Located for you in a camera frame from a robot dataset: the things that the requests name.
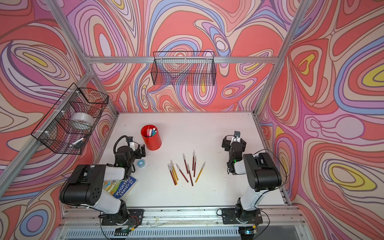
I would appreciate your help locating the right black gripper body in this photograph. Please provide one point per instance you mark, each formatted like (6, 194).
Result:
(227, 144)

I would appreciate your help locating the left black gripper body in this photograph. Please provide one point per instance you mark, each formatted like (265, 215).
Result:
(136, 155)

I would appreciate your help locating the gold carving knife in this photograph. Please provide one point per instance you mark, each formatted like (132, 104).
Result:
(173, 174)
(174, 171)
(200, 172)

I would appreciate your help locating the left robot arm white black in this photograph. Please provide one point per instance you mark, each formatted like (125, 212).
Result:
(102, 187)

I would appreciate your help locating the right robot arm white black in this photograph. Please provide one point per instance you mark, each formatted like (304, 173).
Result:
(262, 175)

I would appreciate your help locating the blue tape roll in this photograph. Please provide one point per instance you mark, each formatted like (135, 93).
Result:
(141, 163)

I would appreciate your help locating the red pen cup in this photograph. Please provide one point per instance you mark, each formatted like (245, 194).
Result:
(151, 137)

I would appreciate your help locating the treehouse storey book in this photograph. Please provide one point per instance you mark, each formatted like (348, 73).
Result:
(119, 188)

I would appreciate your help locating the white tape roll in basket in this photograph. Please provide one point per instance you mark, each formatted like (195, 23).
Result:
(82, 121)

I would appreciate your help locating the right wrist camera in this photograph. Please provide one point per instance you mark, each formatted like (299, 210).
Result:
(237, 136)

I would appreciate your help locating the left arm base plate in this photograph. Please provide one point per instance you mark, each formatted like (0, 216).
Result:
(132, 218)

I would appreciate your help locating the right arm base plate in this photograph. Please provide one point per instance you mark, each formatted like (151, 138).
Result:
(232, 216)

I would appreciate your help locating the black wire basket left wall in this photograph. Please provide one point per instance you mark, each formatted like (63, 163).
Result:
(67, 128)

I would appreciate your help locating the black wire basket wall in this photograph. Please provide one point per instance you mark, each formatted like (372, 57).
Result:
(184, 68)
(67, 128)

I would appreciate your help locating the black wire basket back wall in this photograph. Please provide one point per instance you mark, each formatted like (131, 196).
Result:
(184, 68)

